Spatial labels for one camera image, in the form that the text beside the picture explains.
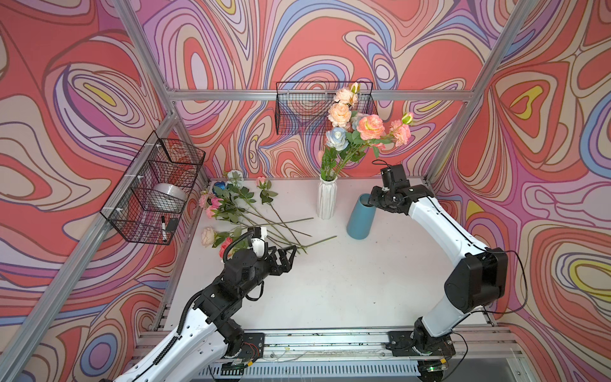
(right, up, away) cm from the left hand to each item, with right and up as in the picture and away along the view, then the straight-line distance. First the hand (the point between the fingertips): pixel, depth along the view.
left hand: (290, 249), depth 71 cm
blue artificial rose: (-34, +23, +34) cm, 53 cm away
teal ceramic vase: (+26, +9, +17) cm, 32 cm away
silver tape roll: (-37, +16, -1) cm, 40 cm away
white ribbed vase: (+13, +18, +20) cm, 30 cm away
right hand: (+31, +14, +16) cm, 37 cm away
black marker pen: (-39, +6, +1) cm, 39 cm away
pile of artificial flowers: (-29, +15, +33) cm, 47 cm away
